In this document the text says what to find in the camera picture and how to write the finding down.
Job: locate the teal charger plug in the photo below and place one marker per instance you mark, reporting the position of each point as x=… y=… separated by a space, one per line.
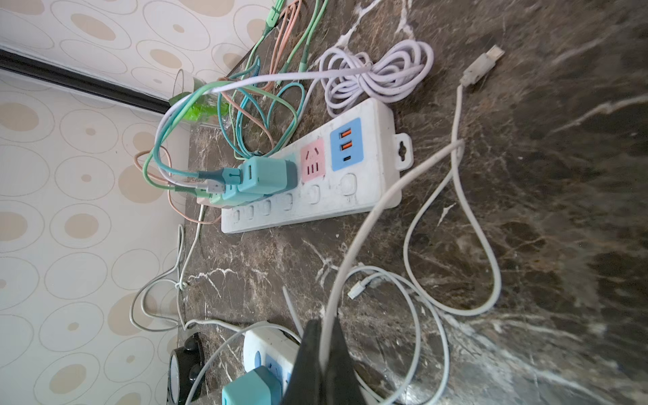
x=268 y=176
x=232 y=197
x=257 y=387

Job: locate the blue white power strip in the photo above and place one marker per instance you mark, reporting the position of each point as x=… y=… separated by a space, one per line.
x=273 y=349

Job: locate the black alarm clock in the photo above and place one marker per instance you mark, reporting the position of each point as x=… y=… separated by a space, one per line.
x=185 y=364

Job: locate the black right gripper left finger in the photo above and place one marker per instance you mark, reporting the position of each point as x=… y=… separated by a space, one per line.
x=305 y=386

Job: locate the multicolour white power strip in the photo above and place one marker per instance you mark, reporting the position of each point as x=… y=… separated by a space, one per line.
x=343 y=168

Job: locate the glass cup with green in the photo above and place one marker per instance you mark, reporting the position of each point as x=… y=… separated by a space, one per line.
x=204 y=109

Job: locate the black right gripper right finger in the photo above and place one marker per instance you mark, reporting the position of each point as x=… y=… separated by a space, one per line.
x=340 y=384

